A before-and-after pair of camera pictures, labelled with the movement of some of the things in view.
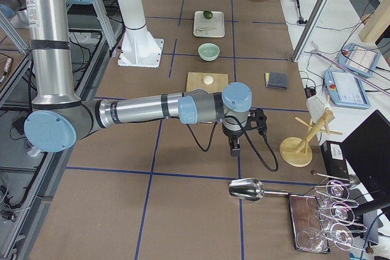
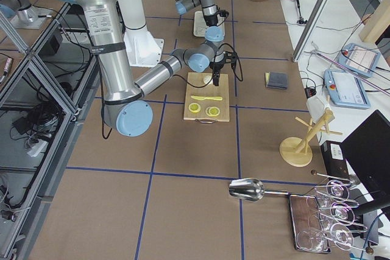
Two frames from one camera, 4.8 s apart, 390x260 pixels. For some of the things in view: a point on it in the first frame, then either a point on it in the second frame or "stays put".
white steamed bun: (208, 80) stays put
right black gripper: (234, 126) → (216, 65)
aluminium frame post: (318, 13) stays put
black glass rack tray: (309, 232) stays put
